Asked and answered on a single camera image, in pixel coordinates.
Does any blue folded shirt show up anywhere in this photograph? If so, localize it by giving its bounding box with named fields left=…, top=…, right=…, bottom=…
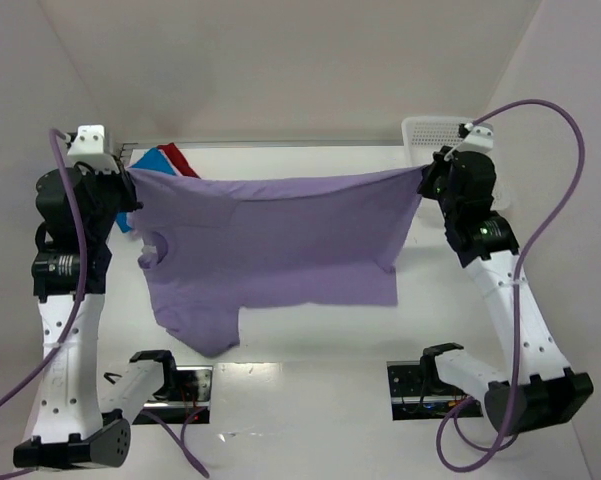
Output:
left=116, top=147, right=180, bottom=234

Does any white plastic basket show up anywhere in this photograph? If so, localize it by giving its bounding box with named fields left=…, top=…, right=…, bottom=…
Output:
left=402, top=115, right=512, bottom=214

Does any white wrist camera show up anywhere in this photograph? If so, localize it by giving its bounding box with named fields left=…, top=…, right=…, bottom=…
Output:
left=456, top=123, right=495, bottom=154
left=67, top=125, right=119, bottom=174

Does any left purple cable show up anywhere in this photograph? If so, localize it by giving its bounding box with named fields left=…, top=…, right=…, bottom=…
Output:
left=0, top=128, right=211, bottom=480

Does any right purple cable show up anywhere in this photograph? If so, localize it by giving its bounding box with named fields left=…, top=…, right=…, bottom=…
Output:
left=435, top=99, right=587, bottom=473

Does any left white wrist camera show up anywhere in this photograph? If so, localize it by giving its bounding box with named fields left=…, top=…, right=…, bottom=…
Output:
left=67, top=125, right=119, bottom=174

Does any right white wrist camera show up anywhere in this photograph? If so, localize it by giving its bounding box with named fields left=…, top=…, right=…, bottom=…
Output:
left=456, top=123, right=495, bottom=154

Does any red folded shirt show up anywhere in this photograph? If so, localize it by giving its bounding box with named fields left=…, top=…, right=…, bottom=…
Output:
left=158, top=143, right=199, bottom=178

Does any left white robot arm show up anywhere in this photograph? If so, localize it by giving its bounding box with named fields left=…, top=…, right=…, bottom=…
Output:
left=13, top=165, right=175, bottom=471

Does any purple cable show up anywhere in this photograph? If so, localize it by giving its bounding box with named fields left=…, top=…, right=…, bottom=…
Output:
left=0, top=128, right=211, bottom=480
left=435, top=99, right=587, bottom=473

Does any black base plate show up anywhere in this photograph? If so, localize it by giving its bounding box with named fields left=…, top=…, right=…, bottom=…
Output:
left=143, top=366, right=213, bottom=425
left=386, top=361, right=466, bottom=421

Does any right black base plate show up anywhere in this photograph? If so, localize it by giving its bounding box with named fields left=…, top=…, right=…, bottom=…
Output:
left=386, top=361, right=466, bottom=421

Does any purple polo shirt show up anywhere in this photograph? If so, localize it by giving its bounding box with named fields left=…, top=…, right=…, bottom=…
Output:
left=127, top=168, right=422, bottom=357

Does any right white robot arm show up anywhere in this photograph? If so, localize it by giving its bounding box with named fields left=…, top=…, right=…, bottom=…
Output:
left=418, top=147, right=594, bottom=435

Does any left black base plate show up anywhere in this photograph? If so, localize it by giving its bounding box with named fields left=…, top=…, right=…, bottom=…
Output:
left=143, top=366, right=213, bottom=425

